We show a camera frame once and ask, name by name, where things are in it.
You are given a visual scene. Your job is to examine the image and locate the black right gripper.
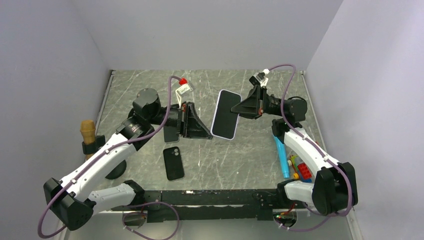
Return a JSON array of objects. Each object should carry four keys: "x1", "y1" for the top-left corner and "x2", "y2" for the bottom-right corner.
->
[{"x1": 229, "y1": 85, "x2": 285, "y2": 121}]

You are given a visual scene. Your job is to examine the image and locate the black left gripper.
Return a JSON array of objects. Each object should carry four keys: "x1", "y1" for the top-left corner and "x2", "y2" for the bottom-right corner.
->
[{"x1": 149, "y1": 101, "x2": 213, "y2": 139}]

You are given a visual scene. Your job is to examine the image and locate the lilac cased smartphone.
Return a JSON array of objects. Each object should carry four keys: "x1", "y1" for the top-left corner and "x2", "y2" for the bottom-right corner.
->
[{"x1": 210, "y1": 89, "x2": 242, "y2": 140}]

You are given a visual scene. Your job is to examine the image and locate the black phone case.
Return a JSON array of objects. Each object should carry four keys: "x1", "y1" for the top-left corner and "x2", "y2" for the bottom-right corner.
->
[{"x1": 162, "y1": 146, "x2": 185, "y2": 181}]

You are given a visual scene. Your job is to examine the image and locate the black smartphone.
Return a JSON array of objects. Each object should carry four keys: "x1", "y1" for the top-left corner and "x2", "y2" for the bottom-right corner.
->
[{"x1": 163, "y1": 126, "x2": 180, "y2": 144}]

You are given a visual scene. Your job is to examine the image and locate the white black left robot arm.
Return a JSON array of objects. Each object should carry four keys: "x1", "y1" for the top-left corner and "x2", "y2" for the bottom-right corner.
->
[{"x1": 43, "y1": 88, "x2": 213, "y2": 231}]

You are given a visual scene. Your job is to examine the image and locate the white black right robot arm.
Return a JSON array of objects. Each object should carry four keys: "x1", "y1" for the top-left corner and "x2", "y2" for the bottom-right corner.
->
[{"x1": 230, "y1": 85, "x2": 359, "y2": 216}]

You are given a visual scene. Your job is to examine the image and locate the blue toy microphone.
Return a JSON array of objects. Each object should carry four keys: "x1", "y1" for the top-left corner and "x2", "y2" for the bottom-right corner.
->
[{"x1": 273, "y1": 136, "x2": 290, "y2": 179}]

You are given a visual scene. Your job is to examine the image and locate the colourful toy piece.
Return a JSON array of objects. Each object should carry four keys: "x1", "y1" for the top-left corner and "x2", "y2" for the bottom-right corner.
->
[{"x1": 287, "y1": 155, "x2": 300, "y2": 180}]

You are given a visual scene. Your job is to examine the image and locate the red blue toy bricks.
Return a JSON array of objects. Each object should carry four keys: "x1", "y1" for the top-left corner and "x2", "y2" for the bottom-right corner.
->
[{"x1": 297, "y1": 162, "x2": 312, "y2": 183}]

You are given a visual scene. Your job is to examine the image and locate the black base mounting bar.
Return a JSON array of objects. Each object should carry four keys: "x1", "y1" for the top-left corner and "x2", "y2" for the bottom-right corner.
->
[{"x1": 110, "y1": 188, "x2": 309, "y2": 223}]

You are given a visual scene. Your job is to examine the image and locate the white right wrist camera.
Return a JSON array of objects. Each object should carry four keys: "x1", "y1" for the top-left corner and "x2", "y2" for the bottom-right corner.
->
[{"x1": 249, "y1": 68, "x2": 270, "y2": 87}]

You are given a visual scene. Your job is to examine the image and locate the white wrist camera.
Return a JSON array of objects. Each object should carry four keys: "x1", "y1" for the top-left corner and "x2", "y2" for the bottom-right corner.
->
[
  {"x1": 249, "y1": 68, "x2": 270, "y2": 87},
  {"x1": 175, "y1": 77, "x2": 195, "y2": 108}
]

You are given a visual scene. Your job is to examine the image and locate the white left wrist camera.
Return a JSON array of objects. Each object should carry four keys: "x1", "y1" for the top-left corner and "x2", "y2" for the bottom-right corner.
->
[{"x1": 175, "y1": 77, "x2": 195, "y2": 108}]

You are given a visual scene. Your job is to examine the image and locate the aluminium table edge rail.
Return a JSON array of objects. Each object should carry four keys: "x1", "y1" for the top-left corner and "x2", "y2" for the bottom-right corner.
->
[{"x1": 95, "y1": 70, "x2": 116, "y2": 132}]

